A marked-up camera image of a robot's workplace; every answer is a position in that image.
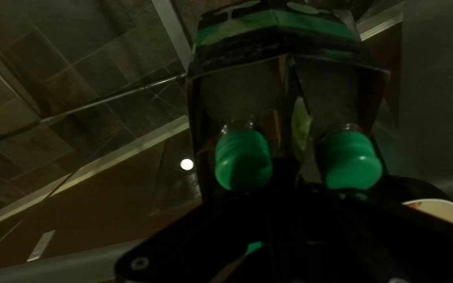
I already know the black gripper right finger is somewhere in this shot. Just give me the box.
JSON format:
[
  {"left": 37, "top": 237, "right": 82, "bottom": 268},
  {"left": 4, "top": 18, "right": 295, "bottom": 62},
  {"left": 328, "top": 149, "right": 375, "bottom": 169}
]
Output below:
[{"left": 296, "top": 177, "right": 453, "bottom": 283}]

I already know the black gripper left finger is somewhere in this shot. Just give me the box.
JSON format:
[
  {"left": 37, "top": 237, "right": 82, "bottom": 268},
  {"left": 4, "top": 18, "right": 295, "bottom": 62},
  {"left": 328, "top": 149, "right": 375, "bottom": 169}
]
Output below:
[{"left": 115, "top": 194, "right": 287, "bottom": 283}]

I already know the green capped bottle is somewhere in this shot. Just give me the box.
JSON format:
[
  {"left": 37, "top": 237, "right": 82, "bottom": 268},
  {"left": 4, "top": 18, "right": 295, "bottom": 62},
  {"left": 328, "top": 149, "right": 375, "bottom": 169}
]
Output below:
[
  {"left": 317, "top": 122, "right": 383, "bottom": 190},
  {"left": 214, "top": 124, "right": 274, "bottom": 190}
]

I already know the black cardboard drink carrier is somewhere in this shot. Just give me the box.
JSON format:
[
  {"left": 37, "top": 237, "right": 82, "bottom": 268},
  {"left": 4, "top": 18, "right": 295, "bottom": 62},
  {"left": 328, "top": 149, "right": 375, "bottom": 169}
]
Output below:
[{"left": 186, "top": 0, "right": 390, "bottom": 199}]

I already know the white ceramic bowl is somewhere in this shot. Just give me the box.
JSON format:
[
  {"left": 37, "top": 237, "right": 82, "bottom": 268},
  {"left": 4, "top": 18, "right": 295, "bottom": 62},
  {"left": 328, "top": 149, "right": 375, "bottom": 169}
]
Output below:
[{"left": 403, "top": 179, "right": 453, "bottom": 223}]

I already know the glass desk with metal frame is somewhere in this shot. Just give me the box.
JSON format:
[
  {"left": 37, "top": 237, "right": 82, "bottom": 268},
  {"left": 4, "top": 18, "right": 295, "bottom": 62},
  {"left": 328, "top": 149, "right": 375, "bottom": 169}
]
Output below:
[{"left": 0, "top": 0, "right": 453, "bottom": 283}]

